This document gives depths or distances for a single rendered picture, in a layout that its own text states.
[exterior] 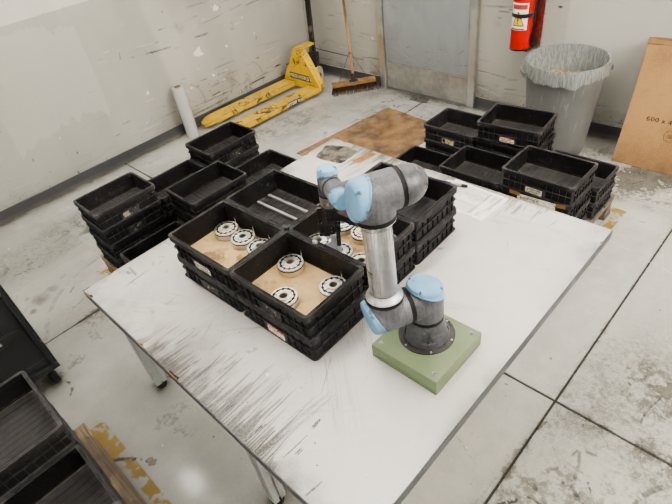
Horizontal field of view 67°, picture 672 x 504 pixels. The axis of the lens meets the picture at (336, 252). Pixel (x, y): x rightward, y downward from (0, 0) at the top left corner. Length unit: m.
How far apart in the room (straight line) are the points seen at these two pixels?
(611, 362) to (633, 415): 0.28
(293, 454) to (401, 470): 0.32
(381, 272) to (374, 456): 0.53
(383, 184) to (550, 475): 1.51
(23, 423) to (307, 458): 1.23
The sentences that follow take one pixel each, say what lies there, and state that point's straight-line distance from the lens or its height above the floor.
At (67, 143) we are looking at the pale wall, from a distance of 4.89.
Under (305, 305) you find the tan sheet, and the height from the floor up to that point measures 0.83.
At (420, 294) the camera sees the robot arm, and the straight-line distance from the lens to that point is 1.58.
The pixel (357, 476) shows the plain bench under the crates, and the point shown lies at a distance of 1.57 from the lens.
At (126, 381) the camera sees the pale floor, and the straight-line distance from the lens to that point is 3.00.
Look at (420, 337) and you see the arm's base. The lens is 1.70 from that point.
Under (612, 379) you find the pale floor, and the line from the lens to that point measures 2.75.
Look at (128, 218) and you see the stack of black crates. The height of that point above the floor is 0.48.
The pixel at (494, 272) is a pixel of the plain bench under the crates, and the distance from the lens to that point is 2.09.
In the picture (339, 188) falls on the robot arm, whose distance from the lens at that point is 1.70.
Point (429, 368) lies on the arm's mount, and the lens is 1.68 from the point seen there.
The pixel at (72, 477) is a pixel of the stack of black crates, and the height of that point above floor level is 0.38.
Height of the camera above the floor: 2.10
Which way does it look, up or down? 39 degrees down
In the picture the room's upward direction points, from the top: 9 degrees counter-clockwise
